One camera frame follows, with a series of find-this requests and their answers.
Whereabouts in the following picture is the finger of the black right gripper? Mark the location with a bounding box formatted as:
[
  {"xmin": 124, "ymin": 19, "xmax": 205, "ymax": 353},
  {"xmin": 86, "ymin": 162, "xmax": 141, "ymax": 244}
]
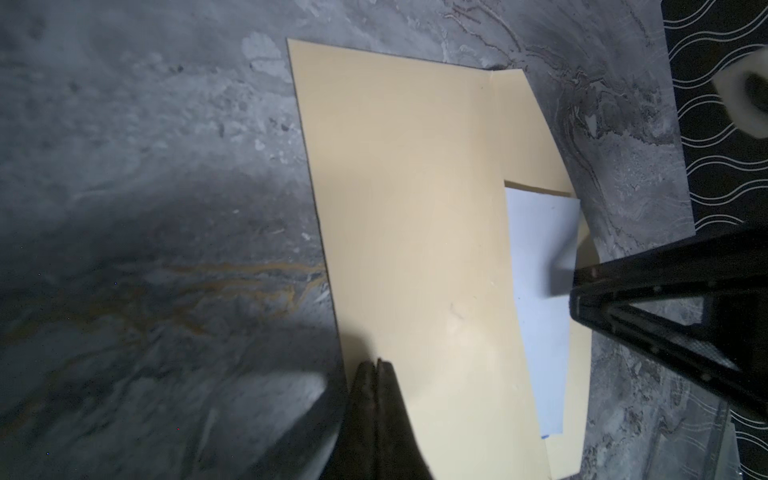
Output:
[
  {"xmin": 569, "ymin": 225, "xmax": 767, "ymax": 312},
  {"xmin": 569, "ymin": 299, "xmax": 767, "ymax": 420}
]

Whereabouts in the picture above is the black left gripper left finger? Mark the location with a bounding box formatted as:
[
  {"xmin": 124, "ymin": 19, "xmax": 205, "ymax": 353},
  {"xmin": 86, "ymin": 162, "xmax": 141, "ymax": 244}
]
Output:
[{"xmin": 320, "ymin": 361, "xmax": 377, "ymax": 480}]

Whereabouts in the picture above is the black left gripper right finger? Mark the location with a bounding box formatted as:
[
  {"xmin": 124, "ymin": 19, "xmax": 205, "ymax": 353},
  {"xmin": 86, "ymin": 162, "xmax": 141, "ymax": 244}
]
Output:
[{"xmin": 375, "ymin": 359, "xmax": 432, "ymax": 479}]

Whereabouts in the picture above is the blue floral letter paper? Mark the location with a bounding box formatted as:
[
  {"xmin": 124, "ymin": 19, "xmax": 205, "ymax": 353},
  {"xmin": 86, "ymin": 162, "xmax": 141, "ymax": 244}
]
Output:
[{"xmin": 505, "ymin": 188, "xmax": 580, "ymax": 438}]

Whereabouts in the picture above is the tan kraft envelope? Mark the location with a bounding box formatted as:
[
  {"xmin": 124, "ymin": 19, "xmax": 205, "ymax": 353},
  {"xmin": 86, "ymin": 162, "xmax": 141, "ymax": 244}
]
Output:
[{"xmin": 288, "ymin": 39, "xmax": 592, "ymax": 479}]

